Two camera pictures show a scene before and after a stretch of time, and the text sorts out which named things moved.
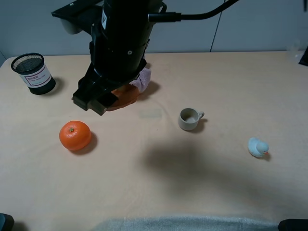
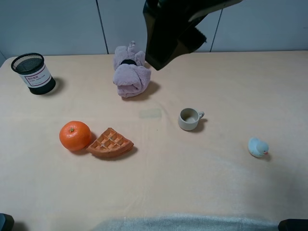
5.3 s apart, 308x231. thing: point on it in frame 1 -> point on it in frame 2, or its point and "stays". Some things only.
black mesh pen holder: [33, 71] stays
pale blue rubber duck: [257, 148] stays
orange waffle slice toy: [126, 95] -> [109, 144]
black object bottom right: [293, 224] stays
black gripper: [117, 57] -> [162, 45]
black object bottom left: [6, 222] stays
